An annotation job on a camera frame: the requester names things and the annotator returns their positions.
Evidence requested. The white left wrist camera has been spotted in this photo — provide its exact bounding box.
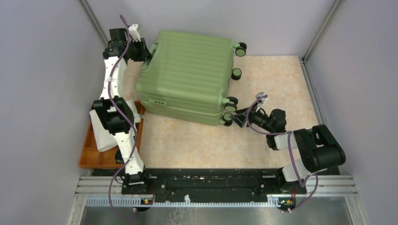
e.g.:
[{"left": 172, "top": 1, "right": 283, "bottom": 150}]
[{"left": 128, "top": 24, "right": 141, "bottom": 42}]

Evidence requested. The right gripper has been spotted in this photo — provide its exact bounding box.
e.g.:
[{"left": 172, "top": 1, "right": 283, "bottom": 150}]
[{"left": 230, "top": 101, "right": 274, "bottom": 133}]

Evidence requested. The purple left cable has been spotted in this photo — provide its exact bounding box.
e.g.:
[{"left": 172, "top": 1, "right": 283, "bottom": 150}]
[{"left": 107, "top": 14, "right": 139, "bottom": 220}]

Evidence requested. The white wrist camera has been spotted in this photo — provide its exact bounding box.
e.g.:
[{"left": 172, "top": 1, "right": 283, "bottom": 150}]
[
  {"left": 255, "top": 92, "right": 268, "bottom": 105},
  {"left": 128, "top": 24, "right": 141, "bottom": 42}
]

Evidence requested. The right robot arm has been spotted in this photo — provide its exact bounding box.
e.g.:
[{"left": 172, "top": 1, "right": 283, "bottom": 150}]
[{"left": 232, "top": 108, "right": 346, "bottom": 193}]

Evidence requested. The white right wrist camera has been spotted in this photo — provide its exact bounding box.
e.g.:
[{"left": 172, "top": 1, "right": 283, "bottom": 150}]
[{"left": 255, "top": 92, "right": 268, "bottom": 105}]

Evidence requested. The white fluffy towel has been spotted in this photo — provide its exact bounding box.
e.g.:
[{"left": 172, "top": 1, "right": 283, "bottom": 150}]
[{"left": 89, "top": 100, "right": 143, "bottom": 152}]

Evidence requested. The green suitcase blue lining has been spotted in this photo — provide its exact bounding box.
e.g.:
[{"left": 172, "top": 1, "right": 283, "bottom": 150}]
[{"left": 135, "top": 30, "right": 247, "bottom": 126}]

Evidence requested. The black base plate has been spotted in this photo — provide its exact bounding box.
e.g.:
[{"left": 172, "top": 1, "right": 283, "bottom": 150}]
[{"left": 121, "top": 168, "right": 306, "bottom": 203}]

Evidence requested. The purple cable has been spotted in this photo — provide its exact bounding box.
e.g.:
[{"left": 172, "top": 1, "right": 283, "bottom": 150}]
[
  {"left": 107, "top": 14, "right": 139, "bottom": 220},
  {"left": 244, "top": 94, "right": 320, "bottom": 214}
]

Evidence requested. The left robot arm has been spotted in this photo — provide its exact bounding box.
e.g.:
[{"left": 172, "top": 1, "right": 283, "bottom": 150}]
[{"left": 93, "top": 27, "right": 152, "bottom": 194}]

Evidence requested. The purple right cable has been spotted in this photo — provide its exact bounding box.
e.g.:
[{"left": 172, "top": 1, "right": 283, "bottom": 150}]
[{"left": 244, "top": 94, "right": 320, "bottom": 214}]

